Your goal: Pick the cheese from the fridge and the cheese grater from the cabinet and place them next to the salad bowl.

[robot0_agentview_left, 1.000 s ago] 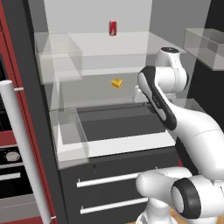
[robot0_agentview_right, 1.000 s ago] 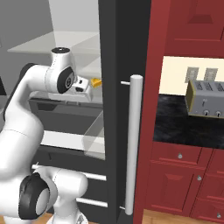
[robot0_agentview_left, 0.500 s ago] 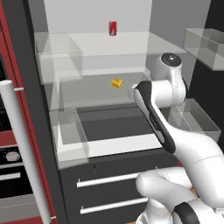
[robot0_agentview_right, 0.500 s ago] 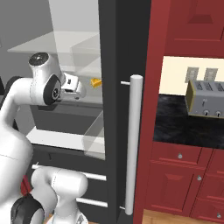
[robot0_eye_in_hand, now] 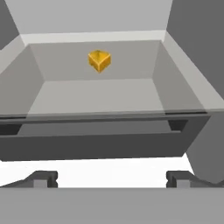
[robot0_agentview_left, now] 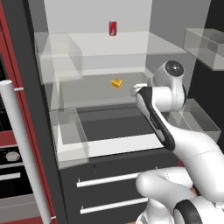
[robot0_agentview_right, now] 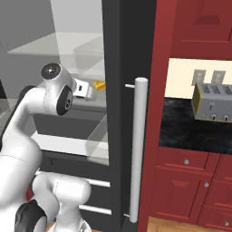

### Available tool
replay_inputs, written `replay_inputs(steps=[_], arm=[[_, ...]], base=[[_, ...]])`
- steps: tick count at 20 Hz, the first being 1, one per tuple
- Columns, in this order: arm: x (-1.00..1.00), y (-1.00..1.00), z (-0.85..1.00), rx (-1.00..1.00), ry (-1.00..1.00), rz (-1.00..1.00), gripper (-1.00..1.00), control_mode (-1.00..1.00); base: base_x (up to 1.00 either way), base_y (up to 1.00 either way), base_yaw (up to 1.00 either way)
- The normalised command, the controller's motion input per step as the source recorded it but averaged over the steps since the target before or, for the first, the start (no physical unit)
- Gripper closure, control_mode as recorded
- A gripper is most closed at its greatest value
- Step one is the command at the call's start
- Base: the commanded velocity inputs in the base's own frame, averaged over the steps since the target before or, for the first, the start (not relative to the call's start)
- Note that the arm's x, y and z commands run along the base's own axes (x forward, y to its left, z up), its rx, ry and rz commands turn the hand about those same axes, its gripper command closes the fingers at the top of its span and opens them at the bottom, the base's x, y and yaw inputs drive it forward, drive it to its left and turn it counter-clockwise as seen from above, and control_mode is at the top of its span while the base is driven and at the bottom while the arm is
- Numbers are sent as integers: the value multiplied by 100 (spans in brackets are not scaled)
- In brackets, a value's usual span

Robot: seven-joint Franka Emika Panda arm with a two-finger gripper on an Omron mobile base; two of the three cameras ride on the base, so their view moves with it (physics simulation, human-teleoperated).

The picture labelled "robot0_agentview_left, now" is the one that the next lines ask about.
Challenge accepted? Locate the long white door handle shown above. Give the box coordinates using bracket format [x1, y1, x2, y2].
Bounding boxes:
[0, 80, 53, 224]

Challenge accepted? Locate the dark grey fridge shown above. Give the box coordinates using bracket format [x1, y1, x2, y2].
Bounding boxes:
[27, 0, 213, 224]

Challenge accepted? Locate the dark freezer drawer front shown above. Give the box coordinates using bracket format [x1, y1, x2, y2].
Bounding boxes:
[59, 148, 183, 191]
[62, 186, 151, 224]

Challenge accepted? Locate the black built-in oven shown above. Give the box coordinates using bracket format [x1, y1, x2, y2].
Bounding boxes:
[0, 52, 38, 216]

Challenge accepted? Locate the red cabinet run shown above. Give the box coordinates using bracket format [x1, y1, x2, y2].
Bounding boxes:
[0, 0, 58, 224]

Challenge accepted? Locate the red soda can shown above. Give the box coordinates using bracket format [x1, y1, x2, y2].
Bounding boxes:
[108, 20, 118, 37]

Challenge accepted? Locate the dark fridge door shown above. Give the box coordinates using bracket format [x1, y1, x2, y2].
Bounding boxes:
[2, 0, 69, 224]
[186, 0, 224, 154]

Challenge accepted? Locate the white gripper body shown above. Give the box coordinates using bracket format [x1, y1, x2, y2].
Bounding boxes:
[130, 82, 149, 97]

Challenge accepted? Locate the white drawer handle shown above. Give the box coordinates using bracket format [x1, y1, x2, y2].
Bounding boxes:
[76, 171, 142, 189]
[80, 197, 150, 215]

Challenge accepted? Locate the grey oven knob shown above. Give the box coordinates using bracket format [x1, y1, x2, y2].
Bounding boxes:
[5, 150, 22, 163]

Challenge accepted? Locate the yellow cheese wedge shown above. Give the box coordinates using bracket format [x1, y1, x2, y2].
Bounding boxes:
[110, 78, 123, 90]

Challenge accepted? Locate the clear door bin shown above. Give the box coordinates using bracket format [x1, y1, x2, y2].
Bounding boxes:
[183, 27, 224, 72]
[48, 107, 91, 171]
[33, 31, 85, 86]
[168, 98, 222, 144]

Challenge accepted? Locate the clear glass fridge shelf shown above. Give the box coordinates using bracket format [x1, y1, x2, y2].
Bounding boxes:
[59, 71, 154, 109]
[69, 31, 188, 58]

